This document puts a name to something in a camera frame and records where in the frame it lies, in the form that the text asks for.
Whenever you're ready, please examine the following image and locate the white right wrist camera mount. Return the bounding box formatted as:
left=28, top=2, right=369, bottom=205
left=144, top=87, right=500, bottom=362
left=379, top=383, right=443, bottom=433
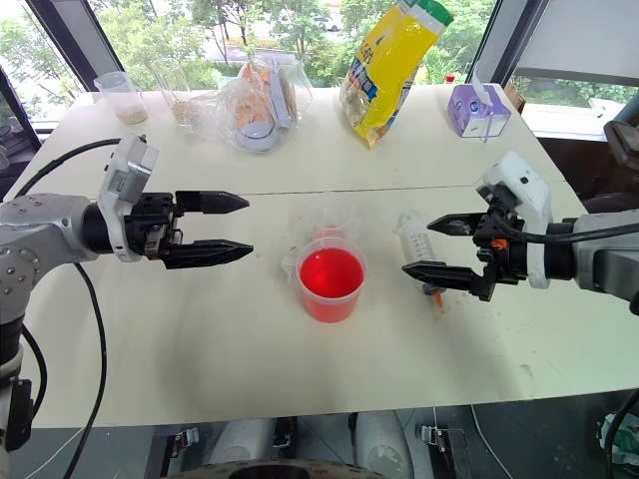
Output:
left=476, top=151, right=554, bottom=290

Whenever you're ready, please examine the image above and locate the clear plastic syringe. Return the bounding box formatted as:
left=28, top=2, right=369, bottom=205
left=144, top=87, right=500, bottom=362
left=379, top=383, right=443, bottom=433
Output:
left=393, top=211, right=447, bottom=317

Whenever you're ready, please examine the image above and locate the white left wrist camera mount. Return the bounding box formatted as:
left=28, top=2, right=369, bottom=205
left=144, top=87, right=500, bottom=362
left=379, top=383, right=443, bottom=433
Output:
left=97, top=133, right=160, bottom=263

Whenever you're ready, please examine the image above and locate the cup of red liquid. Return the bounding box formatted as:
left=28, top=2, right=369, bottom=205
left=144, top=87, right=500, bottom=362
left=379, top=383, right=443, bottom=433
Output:
left=281, top=237, right=368, bottom=324

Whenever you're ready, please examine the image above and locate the tall clear plastic container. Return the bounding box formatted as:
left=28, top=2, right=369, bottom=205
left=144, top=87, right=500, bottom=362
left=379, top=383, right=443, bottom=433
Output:
left=151, top=63, right=202, bottom=127

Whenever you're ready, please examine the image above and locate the white rounded robot leg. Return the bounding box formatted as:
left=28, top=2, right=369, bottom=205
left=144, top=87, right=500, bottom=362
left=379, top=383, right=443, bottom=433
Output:
left=353, top=410, right=416, bottom=479
left=208, top=417, right=275, bottom=466

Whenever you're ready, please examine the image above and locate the green white crumpled cloth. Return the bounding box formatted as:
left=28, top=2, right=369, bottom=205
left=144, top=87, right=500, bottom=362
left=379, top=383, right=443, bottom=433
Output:
left=598, top=412, right=639, bottom=468

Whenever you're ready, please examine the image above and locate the black metal table bracket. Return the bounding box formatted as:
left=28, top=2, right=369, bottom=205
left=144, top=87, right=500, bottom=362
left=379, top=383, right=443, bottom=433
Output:
left=272, top=416, right=300, bottom=451
left=419, top=422, right=473, bottom=479
left=158, top=426, right=202, bottom=478

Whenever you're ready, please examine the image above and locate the brown chair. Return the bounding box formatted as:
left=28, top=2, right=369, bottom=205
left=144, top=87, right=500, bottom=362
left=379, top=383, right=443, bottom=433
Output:
left=602, top=118, right=639, bottom=217

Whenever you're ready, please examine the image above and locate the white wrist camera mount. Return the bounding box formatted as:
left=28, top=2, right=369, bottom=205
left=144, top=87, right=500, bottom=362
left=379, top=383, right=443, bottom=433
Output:
left=97, top=133, right=160, bottom=263
left=476, top=151, right=554, bottom=290

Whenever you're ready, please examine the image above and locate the yellow snack bag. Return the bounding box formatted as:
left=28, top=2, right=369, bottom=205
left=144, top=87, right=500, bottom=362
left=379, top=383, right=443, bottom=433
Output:
left=339, top=0, right=455, bottom=151

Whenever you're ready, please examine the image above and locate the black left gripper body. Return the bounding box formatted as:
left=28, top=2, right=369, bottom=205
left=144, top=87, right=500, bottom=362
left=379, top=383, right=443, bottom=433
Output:
left=124, top=192, right=184, bottom=262

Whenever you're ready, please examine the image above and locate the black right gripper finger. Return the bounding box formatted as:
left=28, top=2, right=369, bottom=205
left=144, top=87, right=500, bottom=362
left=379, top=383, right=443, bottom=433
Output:
left=401, top=259, right=485, bottom=299
left=426, top=213, right=488, bottom=238

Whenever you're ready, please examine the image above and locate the purple tissue box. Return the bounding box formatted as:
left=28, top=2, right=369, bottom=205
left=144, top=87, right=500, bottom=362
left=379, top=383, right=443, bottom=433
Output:
left=446, top=83, right=513, bottom=141

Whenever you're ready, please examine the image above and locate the clear cup with grains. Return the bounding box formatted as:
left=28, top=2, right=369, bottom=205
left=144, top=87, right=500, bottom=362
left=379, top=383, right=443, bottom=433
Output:
left=93, top=70, right=151, bottom=126

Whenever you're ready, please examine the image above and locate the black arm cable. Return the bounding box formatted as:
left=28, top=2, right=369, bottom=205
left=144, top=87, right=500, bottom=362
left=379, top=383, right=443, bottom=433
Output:
left=492, top=210, right=576, bottom=246
left=9, top=138, right=122, bottom=479

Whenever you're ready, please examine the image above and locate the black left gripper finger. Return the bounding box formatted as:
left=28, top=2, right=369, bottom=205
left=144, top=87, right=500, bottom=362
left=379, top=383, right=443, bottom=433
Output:
left=174, top=190, right=251, bottom=217
left=163, top=239, right=256, bottom=271

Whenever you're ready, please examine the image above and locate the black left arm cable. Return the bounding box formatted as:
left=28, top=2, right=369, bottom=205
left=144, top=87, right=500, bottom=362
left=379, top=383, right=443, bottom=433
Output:
left=9, top=138, right=122, bottom=479

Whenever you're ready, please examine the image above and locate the clear plastic bag with items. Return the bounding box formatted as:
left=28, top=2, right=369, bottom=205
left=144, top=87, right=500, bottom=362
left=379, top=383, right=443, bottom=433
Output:
left=186, top=55, right=314, bottom=155

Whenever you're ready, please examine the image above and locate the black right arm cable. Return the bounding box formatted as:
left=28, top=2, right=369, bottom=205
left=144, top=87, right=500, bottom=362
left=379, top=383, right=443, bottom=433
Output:
left=492, top=210, right=576, bottom=246

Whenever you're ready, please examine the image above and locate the short black cable loop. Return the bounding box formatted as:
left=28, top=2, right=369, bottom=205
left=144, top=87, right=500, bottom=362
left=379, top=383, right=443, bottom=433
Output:
left=20, top=322, right=49, bottom=403

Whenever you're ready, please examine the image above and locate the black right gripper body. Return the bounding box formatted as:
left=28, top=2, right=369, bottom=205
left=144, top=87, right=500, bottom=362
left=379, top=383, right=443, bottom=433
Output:
left=470, top=191, right=530, bottom=301

